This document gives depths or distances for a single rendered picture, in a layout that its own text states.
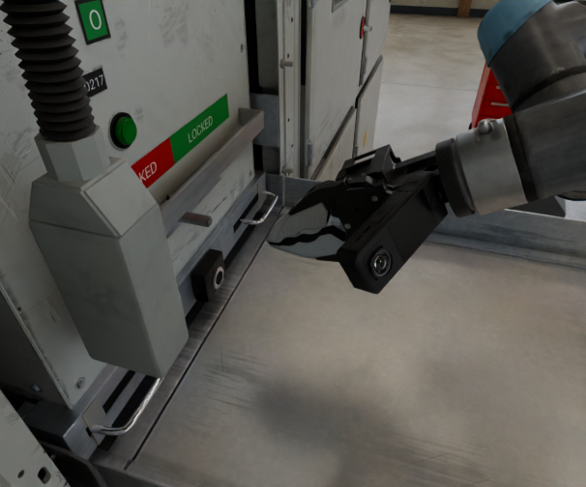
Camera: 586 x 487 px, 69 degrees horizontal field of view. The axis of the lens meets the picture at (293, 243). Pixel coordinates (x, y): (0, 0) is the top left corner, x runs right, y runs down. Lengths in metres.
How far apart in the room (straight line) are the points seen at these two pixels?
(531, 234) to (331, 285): 0.36
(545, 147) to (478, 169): 0.05
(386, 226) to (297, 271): 0.36
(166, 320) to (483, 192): 0.27
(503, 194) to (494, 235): 0.44
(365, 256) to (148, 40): 0.30
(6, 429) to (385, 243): 0.30
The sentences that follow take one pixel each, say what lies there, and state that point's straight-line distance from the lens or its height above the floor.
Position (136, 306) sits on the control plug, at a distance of 0.31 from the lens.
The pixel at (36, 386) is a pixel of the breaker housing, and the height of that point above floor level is 0.95.
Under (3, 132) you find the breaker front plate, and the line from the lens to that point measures 0.36.
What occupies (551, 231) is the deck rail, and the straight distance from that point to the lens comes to 0.83.
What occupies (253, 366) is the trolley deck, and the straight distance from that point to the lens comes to 0.57.
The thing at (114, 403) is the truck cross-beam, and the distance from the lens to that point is 0.52.
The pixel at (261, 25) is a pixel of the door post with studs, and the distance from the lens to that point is 0.76.
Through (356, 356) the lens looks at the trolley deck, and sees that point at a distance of 0.58.
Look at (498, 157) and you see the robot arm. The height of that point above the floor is 1.15.
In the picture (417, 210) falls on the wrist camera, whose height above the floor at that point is 1.10.
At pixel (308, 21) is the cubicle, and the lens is 0.83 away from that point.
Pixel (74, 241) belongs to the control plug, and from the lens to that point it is 0.30.
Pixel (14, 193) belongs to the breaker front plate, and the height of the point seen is 1.14.
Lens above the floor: 1.30
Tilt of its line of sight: 38 degrees down
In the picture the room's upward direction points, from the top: straight up
